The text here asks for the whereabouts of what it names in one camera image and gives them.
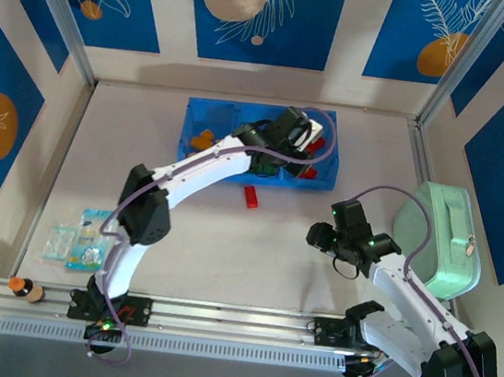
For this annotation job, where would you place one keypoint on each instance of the blue printed plastic bag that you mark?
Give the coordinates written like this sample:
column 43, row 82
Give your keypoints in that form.
column 87, row 241

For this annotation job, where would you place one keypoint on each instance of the orange lego brick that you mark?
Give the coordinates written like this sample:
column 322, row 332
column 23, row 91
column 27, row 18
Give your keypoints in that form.
column 199, row 143
column 206, row 136

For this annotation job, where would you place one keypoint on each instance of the mint green zipper case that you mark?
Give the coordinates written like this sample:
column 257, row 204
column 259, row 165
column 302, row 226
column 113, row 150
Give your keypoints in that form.
column 448, row 251

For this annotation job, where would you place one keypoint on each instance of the aluminium frame post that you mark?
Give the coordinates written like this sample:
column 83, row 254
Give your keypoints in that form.
column 464, row 63
column 61, row 10

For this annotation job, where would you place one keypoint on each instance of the small bottle with orange cap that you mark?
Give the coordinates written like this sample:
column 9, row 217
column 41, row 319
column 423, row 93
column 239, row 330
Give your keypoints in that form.
column 25, row 289

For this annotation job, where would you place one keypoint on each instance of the green lego brick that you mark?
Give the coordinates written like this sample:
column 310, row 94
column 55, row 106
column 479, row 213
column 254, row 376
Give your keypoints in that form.
column 264, row 169

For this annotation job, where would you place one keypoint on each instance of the large red lego brick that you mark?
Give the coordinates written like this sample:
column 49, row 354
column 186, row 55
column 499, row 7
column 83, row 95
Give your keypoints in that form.
column 252, row 196

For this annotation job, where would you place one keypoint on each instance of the blue three-compartment plastic container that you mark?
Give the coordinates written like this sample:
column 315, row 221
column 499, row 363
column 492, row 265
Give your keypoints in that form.
column 211, row 113

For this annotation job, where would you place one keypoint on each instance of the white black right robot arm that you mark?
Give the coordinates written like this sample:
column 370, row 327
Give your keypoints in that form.
column 392, row 304

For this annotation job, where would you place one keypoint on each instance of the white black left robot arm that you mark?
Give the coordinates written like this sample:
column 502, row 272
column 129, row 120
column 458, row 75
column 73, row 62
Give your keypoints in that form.
column 198, row 177

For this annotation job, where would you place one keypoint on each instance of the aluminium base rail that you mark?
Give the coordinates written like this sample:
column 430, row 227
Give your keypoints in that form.
column 234, row 323

